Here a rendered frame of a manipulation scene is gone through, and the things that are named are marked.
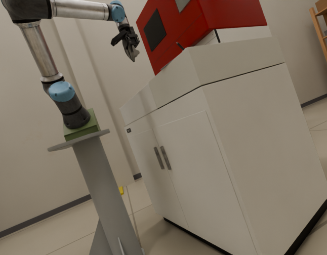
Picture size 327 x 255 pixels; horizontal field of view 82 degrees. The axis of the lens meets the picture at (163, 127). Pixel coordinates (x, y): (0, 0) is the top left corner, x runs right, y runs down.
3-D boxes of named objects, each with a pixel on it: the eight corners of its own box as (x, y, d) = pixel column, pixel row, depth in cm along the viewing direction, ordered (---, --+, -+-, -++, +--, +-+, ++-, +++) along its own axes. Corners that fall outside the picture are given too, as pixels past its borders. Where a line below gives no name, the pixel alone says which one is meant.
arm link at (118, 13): (5, -17, 65) (126, 1, 95) (0, -17, 72) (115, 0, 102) (15, 21, 71) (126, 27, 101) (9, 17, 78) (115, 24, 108)
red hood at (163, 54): (205, 66, 233) (189, 20, 232) (268, 25, 163) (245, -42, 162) (154, 77, 196) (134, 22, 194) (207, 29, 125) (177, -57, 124)
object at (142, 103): (136, 122, 151) (130, 105, 150) (171, 103, 103) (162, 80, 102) (125, 125, 146) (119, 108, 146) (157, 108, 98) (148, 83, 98)
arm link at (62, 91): (64, 116, 100) (50, 95, 91) (55, 107, 108) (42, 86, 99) (84, 105, 105) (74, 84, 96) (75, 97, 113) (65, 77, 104)
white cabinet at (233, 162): (211, 186, 184) (182, 107, 182) (336, 207, 101) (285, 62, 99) (156, 222, 152) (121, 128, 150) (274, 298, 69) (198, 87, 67)
